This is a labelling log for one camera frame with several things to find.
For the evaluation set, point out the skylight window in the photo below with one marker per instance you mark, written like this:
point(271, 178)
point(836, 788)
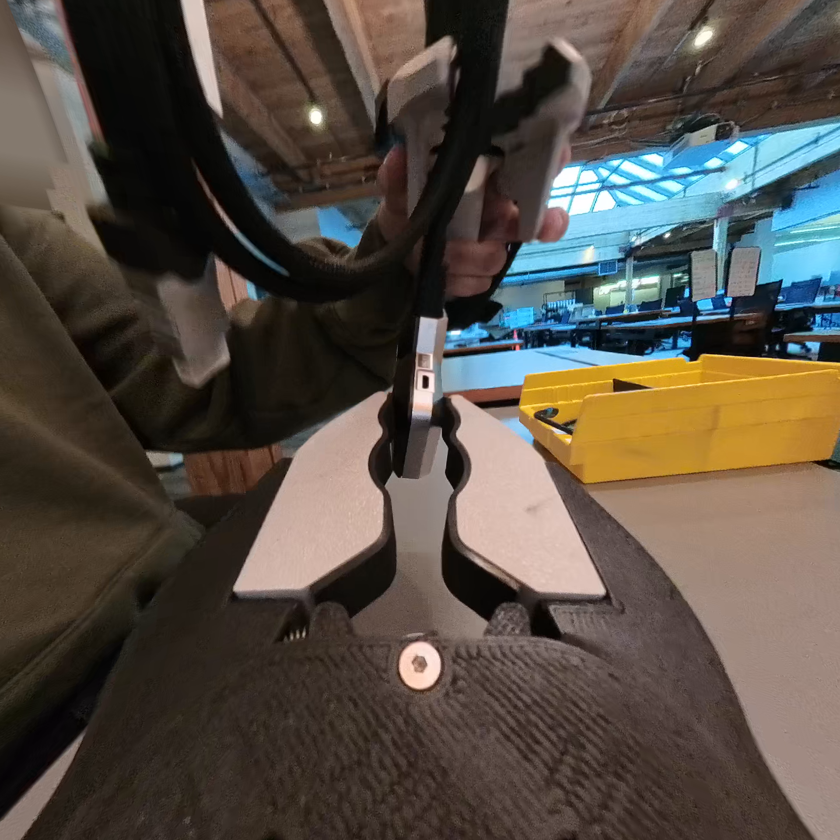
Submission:
point(630, 177)

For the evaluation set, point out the white paper board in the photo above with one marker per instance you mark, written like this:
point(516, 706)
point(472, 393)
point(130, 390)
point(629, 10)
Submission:
point(704, 275)
point(743, 271)

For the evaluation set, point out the yellow plastic bin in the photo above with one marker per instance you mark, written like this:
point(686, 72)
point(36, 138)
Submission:
point(689, 433)

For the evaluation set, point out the grey table with brown edge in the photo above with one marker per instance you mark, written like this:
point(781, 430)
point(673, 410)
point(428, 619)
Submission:
point(499, 371)

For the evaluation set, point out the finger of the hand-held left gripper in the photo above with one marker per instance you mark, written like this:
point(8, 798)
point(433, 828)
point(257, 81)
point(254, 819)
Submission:
point(420, 118)
point(538, 164)

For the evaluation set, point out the round ceiling light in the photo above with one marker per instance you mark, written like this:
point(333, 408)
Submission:
point(316, 116)
point(703, 36)

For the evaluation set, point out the black office chair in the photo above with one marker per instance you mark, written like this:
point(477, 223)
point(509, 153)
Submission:
point(741, 321)

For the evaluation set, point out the grey port switch box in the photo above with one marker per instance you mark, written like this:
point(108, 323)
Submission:
point(420, 430)

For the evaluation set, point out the ceiling projector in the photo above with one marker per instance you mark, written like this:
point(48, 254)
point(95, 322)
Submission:
point(699, 136)

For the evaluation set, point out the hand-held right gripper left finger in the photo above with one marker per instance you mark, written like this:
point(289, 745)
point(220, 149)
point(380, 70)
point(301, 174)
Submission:
point(315, 518)

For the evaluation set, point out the person's left hand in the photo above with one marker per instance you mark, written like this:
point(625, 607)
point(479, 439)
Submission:
point(472, 262)

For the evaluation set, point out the person's left forearm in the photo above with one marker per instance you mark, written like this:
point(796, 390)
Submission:
point(295, 367)

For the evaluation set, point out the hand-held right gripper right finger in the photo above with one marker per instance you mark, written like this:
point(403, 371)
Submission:
point(518, 518)

